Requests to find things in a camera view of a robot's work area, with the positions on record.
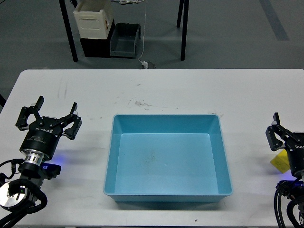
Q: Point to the grey plastic bin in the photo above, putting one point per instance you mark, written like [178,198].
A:
[124,40]

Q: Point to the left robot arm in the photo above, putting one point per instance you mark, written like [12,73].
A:
[20,193]

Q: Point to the black storage box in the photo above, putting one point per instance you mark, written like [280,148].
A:
[97,47]

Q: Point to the cream plastic crate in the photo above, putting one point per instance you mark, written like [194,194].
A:
[94,18]

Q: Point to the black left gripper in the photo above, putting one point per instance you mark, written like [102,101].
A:
[44,133]

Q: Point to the black table leg left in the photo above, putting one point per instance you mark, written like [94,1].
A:
[69,34]

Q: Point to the black slanted table leg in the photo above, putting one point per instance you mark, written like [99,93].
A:
[180,11]

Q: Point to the light blue plastic box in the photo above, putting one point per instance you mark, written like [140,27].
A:
[167,158]

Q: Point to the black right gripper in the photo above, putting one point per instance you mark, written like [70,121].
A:
[281,138]

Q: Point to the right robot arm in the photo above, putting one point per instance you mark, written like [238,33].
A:
[294,191]

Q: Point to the black table leg right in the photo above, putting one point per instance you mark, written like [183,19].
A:
[184,21]

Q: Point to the yellow block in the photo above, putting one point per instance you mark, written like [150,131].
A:
[281,162]

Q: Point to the white power adapter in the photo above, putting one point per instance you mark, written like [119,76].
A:
[145,65]

